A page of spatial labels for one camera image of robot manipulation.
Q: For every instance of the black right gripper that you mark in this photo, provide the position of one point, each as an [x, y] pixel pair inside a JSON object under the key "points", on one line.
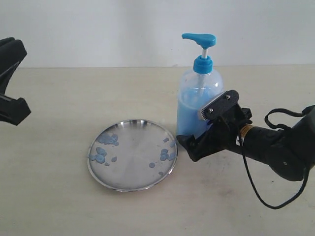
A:
{"points": [[222, 135]]}

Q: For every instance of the blue soap pump bottle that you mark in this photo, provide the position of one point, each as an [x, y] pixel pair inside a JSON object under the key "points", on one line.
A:
{"points": [[198, 86]]}

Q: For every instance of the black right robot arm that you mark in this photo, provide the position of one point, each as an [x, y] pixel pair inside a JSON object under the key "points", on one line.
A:
{"points": [[288, 151]]}

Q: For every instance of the round steel plate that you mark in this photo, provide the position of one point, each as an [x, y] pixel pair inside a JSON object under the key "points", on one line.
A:
{"points": [[132, 155]]}

